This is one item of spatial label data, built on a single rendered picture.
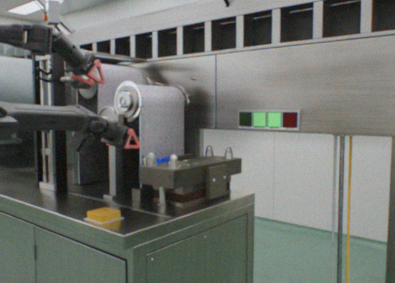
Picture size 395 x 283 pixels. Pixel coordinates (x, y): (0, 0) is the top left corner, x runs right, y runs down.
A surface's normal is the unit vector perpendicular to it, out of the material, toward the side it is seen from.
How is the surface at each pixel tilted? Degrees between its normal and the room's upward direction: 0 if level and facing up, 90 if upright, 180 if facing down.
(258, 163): 90
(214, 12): 90
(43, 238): 90
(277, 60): 90
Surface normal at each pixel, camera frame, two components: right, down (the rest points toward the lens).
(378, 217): -0.64, 0.06
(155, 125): 0.77, 0.05
